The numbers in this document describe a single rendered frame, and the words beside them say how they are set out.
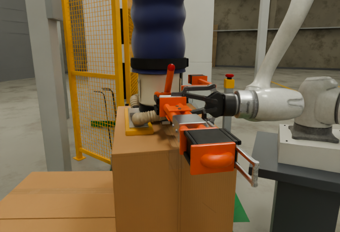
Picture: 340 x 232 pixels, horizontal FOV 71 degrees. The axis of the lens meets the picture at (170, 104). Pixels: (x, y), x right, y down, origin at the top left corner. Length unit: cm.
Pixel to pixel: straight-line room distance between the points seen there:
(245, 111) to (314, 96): 50
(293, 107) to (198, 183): 37
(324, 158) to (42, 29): 205
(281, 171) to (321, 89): 39
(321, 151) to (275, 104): 46
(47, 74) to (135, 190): 163
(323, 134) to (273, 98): 52
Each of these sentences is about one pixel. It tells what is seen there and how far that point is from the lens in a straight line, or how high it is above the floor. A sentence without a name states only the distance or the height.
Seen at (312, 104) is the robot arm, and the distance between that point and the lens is 120.
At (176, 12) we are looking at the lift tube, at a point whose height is 137.
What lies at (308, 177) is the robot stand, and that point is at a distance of 112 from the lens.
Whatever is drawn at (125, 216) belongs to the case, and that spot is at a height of 73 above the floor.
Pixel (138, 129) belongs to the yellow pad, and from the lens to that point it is 86.
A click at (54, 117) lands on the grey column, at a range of 230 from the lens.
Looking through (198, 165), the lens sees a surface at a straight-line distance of 39.
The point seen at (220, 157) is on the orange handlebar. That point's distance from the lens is 39.
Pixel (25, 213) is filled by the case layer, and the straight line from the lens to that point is 130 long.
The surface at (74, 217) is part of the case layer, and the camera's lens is 120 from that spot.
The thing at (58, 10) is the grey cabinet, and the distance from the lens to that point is 229.
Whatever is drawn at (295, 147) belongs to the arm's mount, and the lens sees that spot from 116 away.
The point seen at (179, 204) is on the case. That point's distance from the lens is 84.
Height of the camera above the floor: 125
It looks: 13 degrees down
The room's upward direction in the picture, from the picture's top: straight up
